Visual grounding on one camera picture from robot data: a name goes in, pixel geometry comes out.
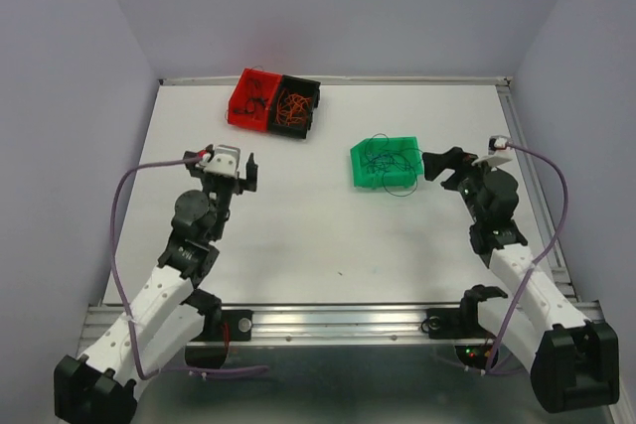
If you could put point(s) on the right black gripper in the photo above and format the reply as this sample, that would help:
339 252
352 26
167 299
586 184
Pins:
454 158

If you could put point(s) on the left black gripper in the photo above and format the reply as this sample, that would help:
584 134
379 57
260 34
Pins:
248 183

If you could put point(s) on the green plastic bin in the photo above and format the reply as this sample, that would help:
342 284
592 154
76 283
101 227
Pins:
384 162

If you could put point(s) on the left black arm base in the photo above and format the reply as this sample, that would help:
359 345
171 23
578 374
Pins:
221 324

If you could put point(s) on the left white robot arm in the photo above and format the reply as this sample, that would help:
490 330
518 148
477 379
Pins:
104 383

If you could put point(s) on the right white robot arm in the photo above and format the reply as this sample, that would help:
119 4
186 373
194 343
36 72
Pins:
572 361

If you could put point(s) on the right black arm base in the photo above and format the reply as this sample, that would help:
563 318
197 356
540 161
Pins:
461 321

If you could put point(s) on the red plastic bin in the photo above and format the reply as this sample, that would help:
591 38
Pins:
251 100

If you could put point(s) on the black plastic bin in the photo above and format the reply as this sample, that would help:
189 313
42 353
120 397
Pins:
292 108

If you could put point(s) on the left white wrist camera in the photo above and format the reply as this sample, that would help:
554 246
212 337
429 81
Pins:
223 161

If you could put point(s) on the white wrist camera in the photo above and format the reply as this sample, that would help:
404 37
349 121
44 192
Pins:
499 153
223 161

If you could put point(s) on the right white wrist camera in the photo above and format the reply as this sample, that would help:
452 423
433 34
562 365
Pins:
499 153

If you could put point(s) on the aluminium front rail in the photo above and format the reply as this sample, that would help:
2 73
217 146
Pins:
337 325

